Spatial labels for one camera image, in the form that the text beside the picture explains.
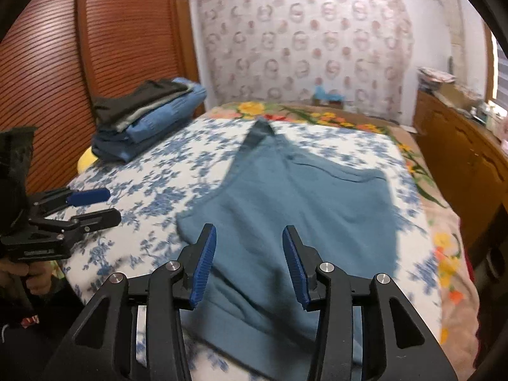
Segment pink ring patterned curtain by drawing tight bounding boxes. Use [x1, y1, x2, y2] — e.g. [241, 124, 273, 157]
[188, 0, 415, 125]

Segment person's left hand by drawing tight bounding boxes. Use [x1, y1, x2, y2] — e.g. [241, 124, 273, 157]
[0, 261, 54, 296]

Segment folded dark blue jeans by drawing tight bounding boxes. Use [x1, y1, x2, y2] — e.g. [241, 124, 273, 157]
[92, 125, 159, 163]

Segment stack of papers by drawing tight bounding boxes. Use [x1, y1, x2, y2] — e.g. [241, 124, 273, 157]
[417, 67, 455, 86]

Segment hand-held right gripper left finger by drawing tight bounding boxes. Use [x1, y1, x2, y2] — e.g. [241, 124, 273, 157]
[42, 223, 218, 381]

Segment wooden side cabinet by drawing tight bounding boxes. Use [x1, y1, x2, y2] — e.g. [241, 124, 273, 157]
[413, 89, 508, 255]

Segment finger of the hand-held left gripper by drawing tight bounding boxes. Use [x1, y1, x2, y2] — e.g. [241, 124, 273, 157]
[37, 208, 122, 243]
[34, 188, 111, 217]

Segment beige side curtain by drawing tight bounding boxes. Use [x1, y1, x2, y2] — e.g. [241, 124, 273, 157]
[437, 0, 466, 76]

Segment blue floral bedsheet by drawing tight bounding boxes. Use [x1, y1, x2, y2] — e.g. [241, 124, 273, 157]
[59, 117, 443, 381]

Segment teal pants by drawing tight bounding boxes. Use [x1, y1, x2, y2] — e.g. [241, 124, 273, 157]
[176, 118, 401, 370]

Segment yellow blanket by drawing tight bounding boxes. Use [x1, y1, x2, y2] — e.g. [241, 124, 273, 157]
[77, 147, 100, 175]

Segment folded light blue jeans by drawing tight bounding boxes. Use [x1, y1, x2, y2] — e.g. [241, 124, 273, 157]
[129, 77, 207, 144]

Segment person's dark clothing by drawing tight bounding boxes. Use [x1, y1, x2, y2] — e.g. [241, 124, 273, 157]
[0, 286, 86, 381]

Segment wooden louvered wardrobe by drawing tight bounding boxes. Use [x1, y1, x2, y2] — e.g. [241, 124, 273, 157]
[0, 0, 201, 207]

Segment teal cloth bundle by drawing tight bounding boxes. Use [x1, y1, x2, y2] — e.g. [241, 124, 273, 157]
[311, 85, 348, 106]

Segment grey window blind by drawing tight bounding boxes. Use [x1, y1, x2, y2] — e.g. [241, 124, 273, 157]
[492, 32, 508, 104]

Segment cardboard box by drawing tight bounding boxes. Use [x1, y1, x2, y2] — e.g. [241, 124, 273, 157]
[434, 81, 483, 106]

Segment folded dark grey pants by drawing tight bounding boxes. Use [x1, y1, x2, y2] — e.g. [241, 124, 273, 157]
[92, 80, 189, 133]

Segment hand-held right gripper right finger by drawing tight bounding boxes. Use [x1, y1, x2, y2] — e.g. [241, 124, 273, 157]
[282, 225, 457, 381]

